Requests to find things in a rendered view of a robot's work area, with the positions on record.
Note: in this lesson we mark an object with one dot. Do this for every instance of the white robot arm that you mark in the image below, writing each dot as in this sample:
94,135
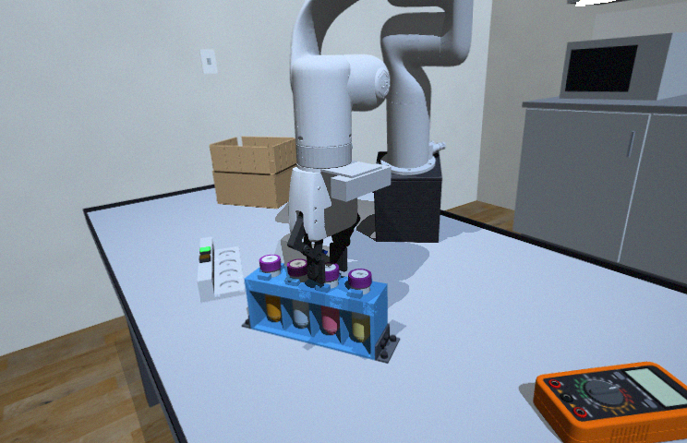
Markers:
327,88

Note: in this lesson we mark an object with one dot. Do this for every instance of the blue tube rack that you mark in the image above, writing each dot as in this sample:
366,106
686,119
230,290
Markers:
374,304

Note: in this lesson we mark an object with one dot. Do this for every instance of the light grey button panel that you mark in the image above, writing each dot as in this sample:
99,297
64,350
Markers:
287,254

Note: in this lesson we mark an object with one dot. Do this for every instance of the black table edge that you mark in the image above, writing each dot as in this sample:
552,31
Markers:
567,252

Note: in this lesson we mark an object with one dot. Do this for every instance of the brown cardboard box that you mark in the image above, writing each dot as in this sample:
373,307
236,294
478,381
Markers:
247,176

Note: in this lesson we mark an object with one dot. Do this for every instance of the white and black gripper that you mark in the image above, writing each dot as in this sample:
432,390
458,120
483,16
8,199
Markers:
310,188

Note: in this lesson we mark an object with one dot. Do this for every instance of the orange digital multimeter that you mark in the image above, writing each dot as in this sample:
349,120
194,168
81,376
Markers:
630,403

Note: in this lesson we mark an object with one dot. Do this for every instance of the purple screw cap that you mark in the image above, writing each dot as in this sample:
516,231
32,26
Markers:
297,267
331,271
359,278
270,262

